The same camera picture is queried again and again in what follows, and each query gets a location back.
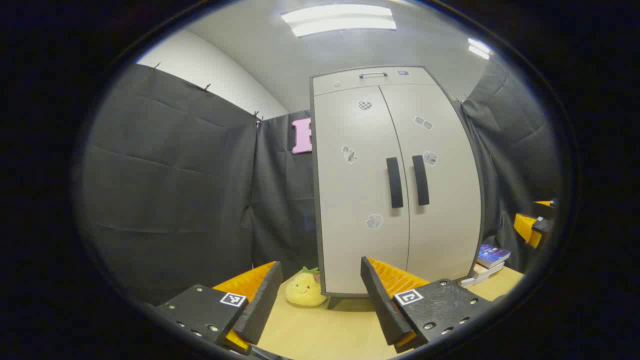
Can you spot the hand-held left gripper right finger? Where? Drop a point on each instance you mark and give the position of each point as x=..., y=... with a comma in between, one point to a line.
x=382, y=305

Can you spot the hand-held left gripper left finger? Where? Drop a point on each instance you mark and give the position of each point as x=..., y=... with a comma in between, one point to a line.
x=262, y=305

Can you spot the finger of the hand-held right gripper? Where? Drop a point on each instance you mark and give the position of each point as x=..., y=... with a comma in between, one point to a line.
x=545, y=204
x=527, y=230

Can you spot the twin-sticker grey cabinet door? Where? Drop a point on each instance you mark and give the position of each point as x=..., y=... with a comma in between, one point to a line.
x=450, y=225

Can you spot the checker-sticker grey cabinet door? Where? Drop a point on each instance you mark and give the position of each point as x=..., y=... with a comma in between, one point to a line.
x=350, y=200

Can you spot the grey double-door shoe cabinet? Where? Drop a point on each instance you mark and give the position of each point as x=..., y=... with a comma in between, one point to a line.
x=350, y=80

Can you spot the blue book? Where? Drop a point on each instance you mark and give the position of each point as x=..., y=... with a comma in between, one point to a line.
x=493, y=255

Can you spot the yellow plush toy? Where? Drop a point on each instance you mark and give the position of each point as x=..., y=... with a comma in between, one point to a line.
x=302, y=290

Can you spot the white book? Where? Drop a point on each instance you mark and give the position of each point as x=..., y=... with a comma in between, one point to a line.
x=487, y=271

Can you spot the pale book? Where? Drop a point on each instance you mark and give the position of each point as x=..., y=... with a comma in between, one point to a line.
x=472, y=281

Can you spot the black backdrop cloth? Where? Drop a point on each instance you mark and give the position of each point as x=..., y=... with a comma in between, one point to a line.
x=175, y=200

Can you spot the narrow ceiling light panel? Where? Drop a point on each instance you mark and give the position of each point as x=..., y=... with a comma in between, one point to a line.
x=479, y=48

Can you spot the large ceiling light panel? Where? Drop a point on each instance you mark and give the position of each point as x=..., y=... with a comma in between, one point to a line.
x=339, y=19

